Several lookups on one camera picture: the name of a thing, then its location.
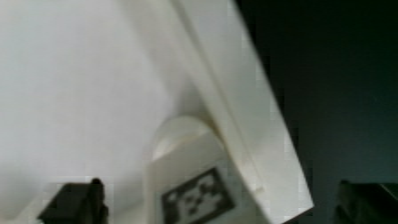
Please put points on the white table leg with tag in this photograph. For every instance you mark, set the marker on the white table leg with tag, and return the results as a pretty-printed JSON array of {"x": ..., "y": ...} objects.
[{"x": 194, "y": 190}]

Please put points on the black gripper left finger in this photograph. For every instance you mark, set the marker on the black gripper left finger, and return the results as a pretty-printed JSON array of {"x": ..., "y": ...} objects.
[{"x": 77, "y": 205}]

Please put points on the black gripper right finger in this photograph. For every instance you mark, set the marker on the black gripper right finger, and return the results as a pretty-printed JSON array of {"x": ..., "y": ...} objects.
[{"x": 366, "y": 203}]

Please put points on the white square tabletop part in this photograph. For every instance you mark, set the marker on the white square tabletop part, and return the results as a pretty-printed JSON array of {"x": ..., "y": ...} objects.
[{"x": 112, "y": 64}]

